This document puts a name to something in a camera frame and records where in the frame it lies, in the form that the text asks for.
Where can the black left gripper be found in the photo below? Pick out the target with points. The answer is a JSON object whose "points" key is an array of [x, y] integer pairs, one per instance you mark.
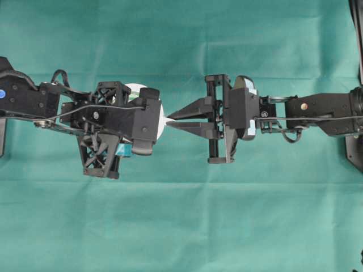
{"points": [[98, 144]]}

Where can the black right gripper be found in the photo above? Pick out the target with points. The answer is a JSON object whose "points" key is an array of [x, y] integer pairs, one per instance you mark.
{"points": [[214, 107]]}

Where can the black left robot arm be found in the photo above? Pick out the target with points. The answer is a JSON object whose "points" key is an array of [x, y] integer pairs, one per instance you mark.
{"points": [[55, 106]]}

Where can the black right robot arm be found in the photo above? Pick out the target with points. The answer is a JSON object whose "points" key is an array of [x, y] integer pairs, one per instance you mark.
{"points": [[337, 114]]}

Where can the green table cloth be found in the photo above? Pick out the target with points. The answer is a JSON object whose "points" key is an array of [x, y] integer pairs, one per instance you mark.
{"points": [[277, 207]]}

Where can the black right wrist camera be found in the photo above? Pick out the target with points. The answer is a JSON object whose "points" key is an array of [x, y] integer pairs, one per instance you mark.
{"points": [[244, 108]]}

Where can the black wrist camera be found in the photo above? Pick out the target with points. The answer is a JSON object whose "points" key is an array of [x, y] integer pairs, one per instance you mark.
{"points": [[244, 108], [146, 120]]}

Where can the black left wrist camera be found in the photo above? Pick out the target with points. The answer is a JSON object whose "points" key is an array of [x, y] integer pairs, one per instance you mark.
{"points": [[146, 120]]}

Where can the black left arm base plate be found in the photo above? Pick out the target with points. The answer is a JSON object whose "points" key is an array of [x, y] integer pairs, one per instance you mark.
{"points": [[3, 123]]}

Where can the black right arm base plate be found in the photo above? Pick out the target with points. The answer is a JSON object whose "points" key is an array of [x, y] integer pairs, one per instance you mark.
{"points": [[353, 146]]}

